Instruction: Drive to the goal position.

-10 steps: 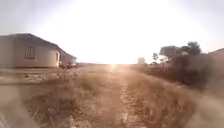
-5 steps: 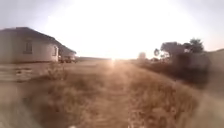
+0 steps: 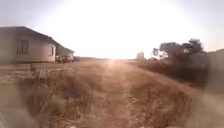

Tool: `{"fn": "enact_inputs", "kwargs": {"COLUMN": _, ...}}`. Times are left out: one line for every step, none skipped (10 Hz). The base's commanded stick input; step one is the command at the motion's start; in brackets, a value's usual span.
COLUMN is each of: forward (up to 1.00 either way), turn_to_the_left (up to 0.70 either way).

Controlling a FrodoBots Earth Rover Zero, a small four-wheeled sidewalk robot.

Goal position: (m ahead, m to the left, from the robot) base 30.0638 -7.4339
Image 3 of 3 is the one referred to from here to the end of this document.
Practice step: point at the parked vehicle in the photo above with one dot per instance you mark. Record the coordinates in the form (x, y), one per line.
(63, 59)

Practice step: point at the dark hedge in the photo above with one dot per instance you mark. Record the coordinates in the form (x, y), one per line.
(173, 71)

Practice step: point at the pale single-storey building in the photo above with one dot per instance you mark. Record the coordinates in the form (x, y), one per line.
(33, 46)

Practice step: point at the dry brown grass field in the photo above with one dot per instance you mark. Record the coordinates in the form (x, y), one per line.
(113, 100)

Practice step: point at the dark trees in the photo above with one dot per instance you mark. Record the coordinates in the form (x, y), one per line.
(178, 50)

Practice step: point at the distant pale building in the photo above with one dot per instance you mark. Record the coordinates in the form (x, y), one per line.
(140, 55)

